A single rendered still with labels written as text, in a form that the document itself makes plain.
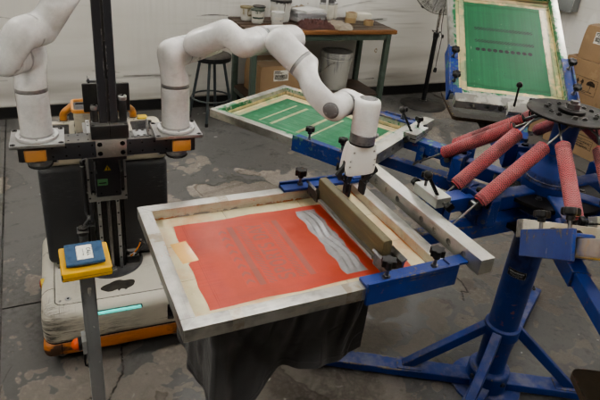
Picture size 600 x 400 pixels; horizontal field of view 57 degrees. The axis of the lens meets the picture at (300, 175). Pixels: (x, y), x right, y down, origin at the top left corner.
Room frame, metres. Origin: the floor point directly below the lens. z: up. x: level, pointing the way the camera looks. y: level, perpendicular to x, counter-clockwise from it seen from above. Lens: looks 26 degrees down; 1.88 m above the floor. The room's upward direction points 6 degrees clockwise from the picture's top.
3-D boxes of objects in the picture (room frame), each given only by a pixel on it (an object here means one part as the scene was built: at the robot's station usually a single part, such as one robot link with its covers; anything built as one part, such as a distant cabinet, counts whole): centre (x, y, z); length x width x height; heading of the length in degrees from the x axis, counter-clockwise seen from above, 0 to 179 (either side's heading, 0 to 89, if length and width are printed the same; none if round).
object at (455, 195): (1.65, -0.49, 1.02); 0.17 x 0.06 x 0.05; 117
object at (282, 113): (2.37, -0.17, 1.05); 1.08 x 0.61 x 0.23; 57
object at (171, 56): (1.79, 0.44, 1.37); 0.13 x 0.10 x 0.16; 154
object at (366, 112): (1.51, -0.14, 1.36); 0.15 x 0.10 x 0.11; 65
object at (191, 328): (1.39, 0.01, 0.97); 0.79 x 0.58 x 0.04; 117
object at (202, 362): (1.26, 0.27, 0.74); 0.45 x 0.03 x 0.43; 27
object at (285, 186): (1.75, -0.07, 0.98); 0.30 x 0.05 x 0.07; 117
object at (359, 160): (1.49, -0.17, 1.23); 0.10 x 0.07 x 0.11; 118
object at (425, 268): (1.26, -0.33, 0.98); 0.30 x 0.05 x 0.07; 117
